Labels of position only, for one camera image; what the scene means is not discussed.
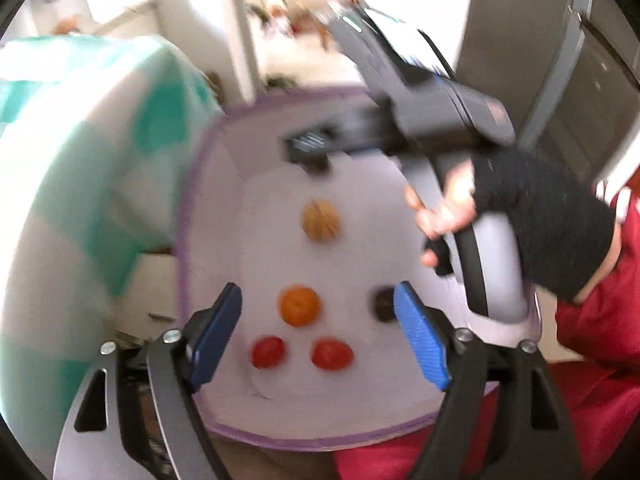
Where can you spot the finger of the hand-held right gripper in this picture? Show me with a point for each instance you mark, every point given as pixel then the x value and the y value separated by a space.
pixel 320 142

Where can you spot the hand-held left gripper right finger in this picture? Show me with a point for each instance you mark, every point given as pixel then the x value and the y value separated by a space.
pixel 422 340

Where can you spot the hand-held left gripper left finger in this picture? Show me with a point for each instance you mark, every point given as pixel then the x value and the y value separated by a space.
pixel 215 337

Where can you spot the dark wrinkled fruit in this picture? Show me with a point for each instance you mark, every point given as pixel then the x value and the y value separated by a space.
pixel 384 304

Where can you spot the red cherry tomato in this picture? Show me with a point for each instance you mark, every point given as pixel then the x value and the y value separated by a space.
pixel 331 355
pixel 268 352

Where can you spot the small striped yellow pepino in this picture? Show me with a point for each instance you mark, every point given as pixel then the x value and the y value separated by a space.
pixel 321 221

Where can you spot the orange mandarin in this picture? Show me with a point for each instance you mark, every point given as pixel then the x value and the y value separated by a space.
pixel 299 306

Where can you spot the white bin with purple rim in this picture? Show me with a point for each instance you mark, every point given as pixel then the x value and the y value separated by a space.
pixel 350 260

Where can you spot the person's right hand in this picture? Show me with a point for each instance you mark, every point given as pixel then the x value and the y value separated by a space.
pixel 540 220

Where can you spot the grey metal appliance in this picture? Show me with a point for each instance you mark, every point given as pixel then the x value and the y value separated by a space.
pixel 565 60

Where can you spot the person's red clothing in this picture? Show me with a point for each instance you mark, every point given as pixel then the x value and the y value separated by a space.
pixel 600 340

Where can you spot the teal checkered plastic tablecloth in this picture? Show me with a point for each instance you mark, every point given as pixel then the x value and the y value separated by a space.
pixel 75 170

